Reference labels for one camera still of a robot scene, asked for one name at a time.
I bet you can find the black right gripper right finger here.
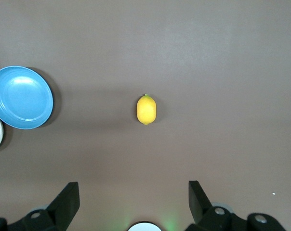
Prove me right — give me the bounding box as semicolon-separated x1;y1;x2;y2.
185;180;287;231

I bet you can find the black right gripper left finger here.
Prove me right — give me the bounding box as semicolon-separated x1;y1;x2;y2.
0;182;80;231

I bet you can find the yellow lemon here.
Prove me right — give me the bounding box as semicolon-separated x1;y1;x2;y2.
136;94;158;126

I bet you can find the blue plate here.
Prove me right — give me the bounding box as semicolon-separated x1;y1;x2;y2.
0;65;54;130

